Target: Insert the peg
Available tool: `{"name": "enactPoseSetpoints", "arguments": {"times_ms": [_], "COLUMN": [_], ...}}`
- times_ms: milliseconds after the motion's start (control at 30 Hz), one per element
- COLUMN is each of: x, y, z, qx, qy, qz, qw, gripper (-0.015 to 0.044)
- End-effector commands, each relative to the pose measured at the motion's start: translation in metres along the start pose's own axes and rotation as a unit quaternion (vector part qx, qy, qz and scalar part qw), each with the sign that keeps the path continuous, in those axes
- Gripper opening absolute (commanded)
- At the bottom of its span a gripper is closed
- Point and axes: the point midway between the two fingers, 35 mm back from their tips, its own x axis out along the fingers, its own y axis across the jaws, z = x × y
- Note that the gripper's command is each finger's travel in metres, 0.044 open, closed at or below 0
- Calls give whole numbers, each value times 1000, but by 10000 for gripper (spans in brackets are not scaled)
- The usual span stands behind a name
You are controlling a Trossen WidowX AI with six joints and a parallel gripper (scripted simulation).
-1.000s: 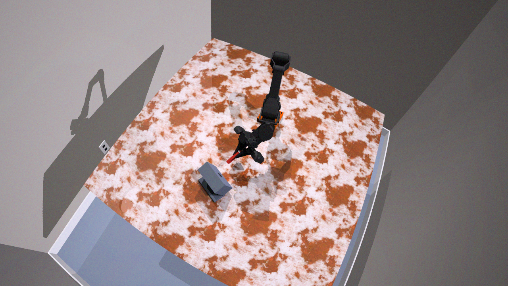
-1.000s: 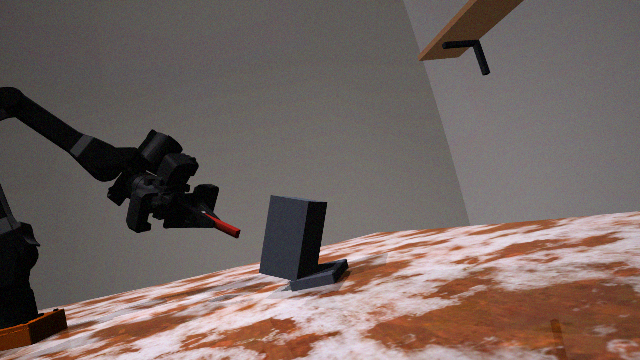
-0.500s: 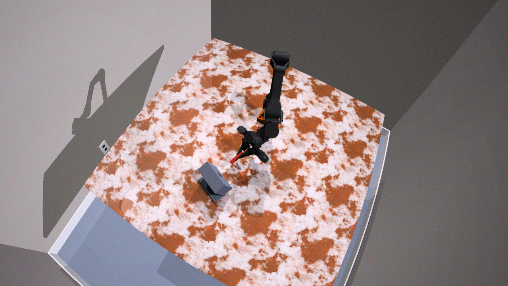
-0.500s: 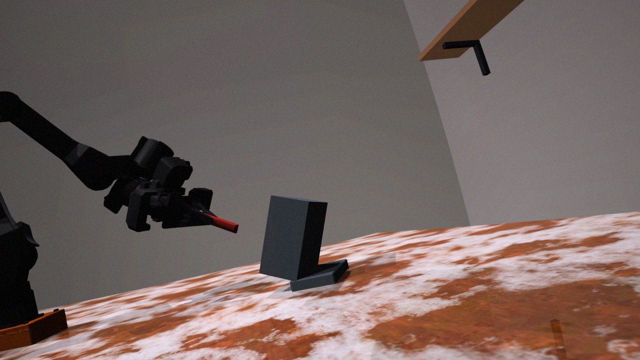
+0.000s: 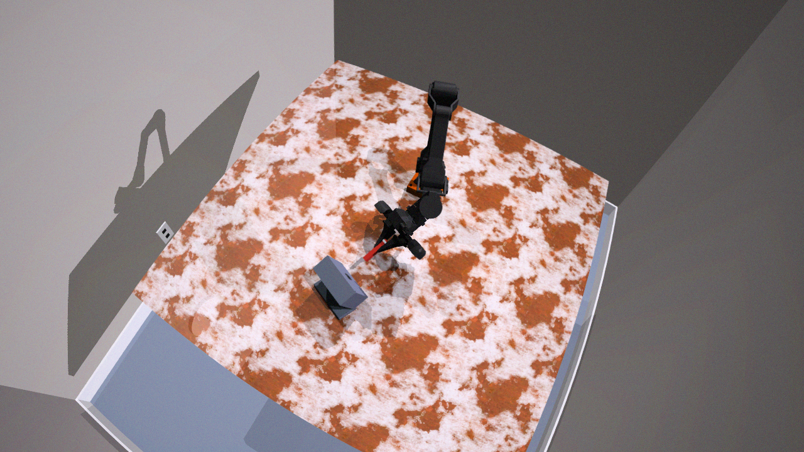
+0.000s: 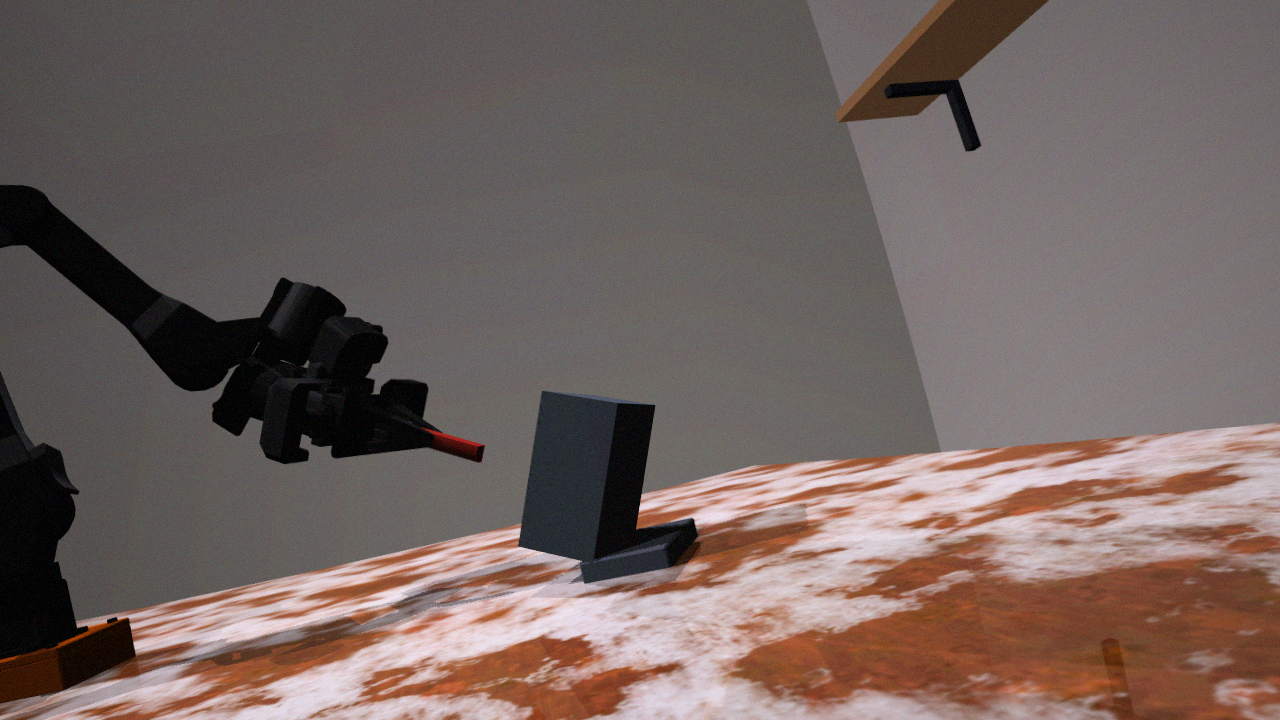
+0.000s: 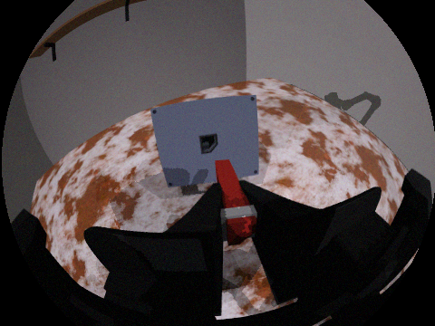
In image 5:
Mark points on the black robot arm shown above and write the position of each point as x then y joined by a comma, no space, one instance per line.
443,99

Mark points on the dark red square peg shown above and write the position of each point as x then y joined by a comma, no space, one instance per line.
373,252

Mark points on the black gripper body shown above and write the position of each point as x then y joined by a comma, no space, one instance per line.
415,248

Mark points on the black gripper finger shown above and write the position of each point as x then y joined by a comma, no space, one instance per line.
386,233
394,242

